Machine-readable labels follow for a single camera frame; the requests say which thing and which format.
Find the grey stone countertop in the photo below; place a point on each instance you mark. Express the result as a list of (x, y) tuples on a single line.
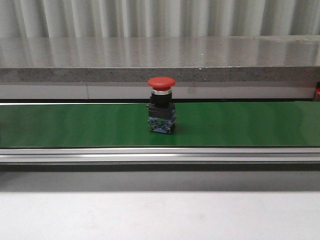
[(118, 68)]

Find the green conveyor belt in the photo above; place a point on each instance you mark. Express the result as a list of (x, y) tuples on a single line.
[(223, 124)]

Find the red object at right edge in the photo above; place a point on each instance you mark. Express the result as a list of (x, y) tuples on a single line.
[(317, 92)]

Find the white pleated curtain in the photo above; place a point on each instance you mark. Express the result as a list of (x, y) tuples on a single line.
[(158, 18)]

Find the aluminium conveyor front rail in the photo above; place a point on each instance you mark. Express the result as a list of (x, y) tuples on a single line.
[(160, 159)]

